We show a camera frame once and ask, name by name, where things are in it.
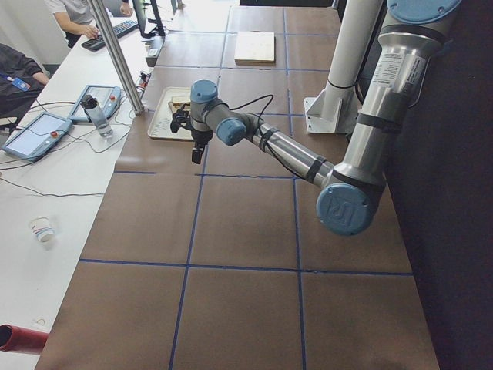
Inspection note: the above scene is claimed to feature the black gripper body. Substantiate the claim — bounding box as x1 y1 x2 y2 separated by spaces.
192 141 208 164

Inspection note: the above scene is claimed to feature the plain bread slice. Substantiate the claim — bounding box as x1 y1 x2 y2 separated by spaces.
169 96 191 113

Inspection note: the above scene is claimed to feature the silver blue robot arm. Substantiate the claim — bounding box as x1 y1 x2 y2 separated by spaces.
186 1 459 236

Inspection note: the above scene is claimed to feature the cream plastic tray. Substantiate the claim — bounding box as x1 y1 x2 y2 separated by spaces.
147 87 193 141

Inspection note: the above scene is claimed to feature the far teach pendant tablet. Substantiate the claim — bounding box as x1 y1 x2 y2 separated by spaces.
68 85 122 125

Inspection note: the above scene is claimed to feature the teach pendant tablet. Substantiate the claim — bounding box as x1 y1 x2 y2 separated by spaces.
68 85 122 125
2 112 72 161

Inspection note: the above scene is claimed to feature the wooden cutting board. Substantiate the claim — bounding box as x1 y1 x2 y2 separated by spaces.
234 31 275 63

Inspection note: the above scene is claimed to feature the clear water bottle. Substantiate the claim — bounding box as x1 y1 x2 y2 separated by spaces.
81 94 112 137

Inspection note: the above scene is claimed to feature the black computer monitor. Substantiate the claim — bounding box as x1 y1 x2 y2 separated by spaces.
132 0 166 39

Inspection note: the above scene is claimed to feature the white pillar with base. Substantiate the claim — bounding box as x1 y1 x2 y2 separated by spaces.
304 0 384 133

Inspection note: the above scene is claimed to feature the black keyboard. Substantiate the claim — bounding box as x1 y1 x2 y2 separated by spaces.
81 19 139 52

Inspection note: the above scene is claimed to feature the near teach pendant tablet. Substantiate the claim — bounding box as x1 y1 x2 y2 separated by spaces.
2 112 72 161

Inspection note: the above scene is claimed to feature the person in white shirt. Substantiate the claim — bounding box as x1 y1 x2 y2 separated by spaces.
44 0 134 49

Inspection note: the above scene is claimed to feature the white paper cup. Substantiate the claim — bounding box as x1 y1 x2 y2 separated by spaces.
29 217 55 243

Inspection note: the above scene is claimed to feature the person in black jacket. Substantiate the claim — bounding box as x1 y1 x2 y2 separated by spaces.
1 44 49 119

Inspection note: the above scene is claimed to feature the red cylinder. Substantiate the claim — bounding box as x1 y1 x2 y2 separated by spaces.
1 325 49 355

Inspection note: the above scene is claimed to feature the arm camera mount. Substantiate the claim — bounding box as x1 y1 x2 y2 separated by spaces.
170 109 192 133

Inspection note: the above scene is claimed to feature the aluminium frame post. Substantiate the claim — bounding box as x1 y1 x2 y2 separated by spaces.
88 0 144 116

